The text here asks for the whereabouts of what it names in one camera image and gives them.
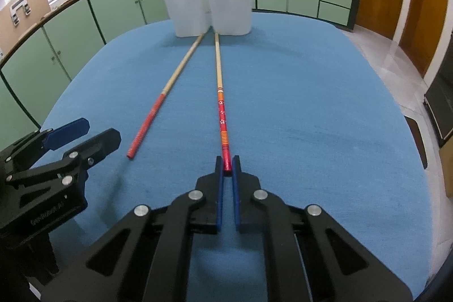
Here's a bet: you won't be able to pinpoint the red-handled chopstick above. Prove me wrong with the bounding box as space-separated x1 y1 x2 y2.
127 33 205 159

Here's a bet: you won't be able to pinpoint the red flower-pattern chopstick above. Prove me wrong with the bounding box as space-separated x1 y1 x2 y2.
214 33 232 173

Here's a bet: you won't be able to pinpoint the green lower kitchen cabinets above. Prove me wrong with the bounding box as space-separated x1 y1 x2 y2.
1 0 360 139

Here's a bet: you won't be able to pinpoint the cardboard board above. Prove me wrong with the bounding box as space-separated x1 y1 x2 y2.
0 0 51 57

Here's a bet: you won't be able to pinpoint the blue table mat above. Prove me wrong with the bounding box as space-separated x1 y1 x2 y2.
43 13 432 296

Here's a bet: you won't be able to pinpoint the brown wooden stool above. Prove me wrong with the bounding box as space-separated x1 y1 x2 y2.
405 116 428 169

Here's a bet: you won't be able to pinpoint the black oven cabinet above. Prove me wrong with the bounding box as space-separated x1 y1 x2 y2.
424 39 453 147

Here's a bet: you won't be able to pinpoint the right wooden door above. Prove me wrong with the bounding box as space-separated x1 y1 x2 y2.
399 0 448 76

